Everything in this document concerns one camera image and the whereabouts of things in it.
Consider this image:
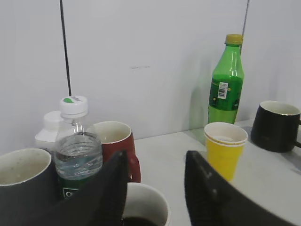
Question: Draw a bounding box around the yellow paper cup stack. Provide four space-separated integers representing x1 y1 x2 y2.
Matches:
204 122 248 181

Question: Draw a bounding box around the dark red ceramic mug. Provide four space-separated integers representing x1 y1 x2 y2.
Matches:
87 121 141 183

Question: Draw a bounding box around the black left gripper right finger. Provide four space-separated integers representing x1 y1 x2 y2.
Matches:
184 150 301 226

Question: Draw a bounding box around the white plastic bottle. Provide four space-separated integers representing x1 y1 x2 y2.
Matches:
35 110 63 153

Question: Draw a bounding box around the clear water bottle green label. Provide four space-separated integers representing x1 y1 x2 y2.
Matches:
54 96 103 199

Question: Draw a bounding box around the white ceramic mug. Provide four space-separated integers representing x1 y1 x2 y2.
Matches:
123 182 171 226

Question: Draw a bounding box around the dark grey ceramic mug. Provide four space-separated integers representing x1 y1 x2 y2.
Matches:
0 148 60 226

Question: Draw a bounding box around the green soda bottle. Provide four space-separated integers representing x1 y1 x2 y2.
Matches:
208 34 245 124

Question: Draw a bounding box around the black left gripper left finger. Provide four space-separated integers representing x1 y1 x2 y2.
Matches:
35 150 128 226

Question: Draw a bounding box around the black ceramic mug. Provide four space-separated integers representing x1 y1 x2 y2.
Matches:
250 100 301 153

